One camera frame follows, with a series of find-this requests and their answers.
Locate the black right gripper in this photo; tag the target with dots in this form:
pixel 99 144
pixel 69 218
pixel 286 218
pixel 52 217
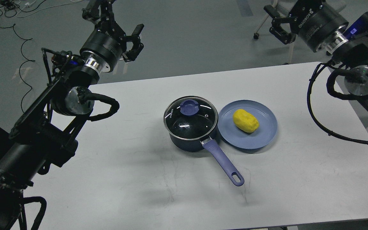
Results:
pixel 312 20

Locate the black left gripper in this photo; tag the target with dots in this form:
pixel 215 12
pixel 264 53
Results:
pixel 108 42

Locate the yellow potato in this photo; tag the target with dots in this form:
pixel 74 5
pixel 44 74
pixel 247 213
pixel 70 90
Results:
pixel 245 121

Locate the glass lid with blue knob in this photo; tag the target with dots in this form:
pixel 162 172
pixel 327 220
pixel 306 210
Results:
pixel 190 118

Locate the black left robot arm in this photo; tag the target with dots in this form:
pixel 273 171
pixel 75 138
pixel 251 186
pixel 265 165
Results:
pixel 46 132

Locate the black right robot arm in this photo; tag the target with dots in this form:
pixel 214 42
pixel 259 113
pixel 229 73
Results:
pixel 349 63

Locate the grey office chair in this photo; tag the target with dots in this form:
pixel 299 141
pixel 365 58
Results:
pixel 283 7

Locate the blue plate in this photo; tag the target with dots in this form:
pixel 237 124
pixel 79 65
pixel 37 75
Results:
pixel 261 137

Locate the dark pot with purple handle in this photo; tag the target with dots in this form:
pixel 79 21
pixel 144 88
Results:
pixel 209 143

